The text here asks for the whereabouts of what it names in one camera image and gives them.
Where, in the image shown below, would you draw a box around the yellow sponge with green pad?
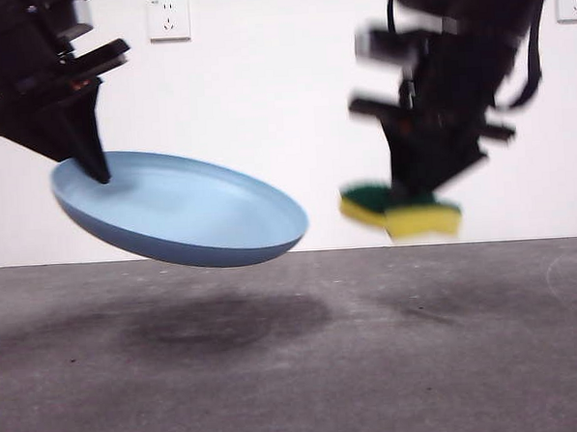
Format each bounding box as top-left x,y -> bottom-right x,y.
337,173 -> 465,246

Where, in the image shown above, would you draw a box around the light blue round plate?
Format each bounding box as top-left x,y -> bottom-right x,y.
48,140 -> 312,277

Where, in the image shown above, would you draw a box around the pale grey right wrist camera box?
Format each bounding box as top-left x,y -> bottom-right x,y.
354,19 -> 429,68

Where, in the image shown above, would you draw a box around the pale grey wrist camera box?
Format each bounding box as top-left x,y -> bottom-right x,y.
66,0 -> 94,30
354,19 -> 429,68

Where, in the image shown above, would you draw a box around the pale grey left wrist camera box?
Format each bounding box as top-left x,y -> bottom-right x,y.
66,0 -> 94,30

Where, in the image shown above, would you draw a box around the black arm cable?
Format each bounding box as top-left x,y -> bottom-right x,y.
489,0 -> 546,112
385,0 -> 400,34

